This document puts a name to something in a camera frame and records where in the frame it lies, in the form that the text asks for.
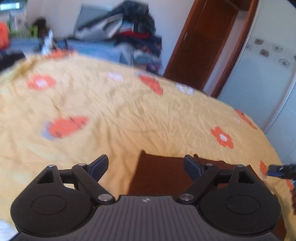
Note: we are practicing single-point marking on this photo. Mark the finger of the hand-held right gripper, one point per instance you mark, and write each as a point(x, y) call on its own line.
point(274, 171)

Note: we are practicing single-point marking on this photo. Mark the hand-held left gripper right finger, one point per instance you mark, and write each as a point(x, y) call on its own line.
point(193, 166)

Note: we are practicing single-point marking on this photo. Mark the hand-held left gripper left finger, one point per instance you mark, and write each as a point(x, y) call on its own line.
point(98, 167)

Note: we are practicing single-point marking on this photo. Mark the brown knit sweater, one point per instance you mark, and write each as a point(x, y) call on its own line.
point(161, 176)

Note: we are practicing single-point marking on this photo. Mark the pile of clothes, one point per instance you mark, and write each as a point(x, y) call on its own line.
point(134, 34)

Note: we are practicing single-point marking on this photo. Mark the yellow floral bedsheet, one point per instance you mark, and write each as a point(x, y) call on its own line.
point(115, 111)

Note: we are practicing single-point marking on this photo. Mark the white sliding wardrobe door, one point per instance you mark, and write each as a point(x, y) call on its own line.
point(266, 81)

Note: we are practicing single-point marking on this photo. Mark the brown wooden door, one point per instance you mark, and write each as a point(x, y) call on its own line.
point(196, 51)

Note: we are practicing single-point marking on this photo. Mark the blue quilted blanket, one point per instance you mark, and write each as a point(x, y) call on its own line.
point(97, 47)

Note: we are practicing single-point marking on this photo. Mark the white crumpled bag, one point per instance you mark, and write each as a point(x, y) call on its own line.
point(48, 41)

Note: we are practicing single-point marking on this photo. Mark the dark cloth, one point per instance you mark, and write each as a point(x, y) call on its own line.
point(10, 61)

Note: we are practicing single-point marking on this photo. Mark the dark backpack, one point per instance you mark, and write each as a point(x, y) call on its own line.
point(43, 27)

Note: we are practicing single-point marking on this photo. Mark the grey framed panel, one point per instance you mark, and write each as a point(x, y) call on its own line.
point(87, 16)

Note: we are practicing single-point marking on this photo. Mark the orange bag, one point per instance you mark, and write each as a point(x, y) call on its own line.
point(3, 36)

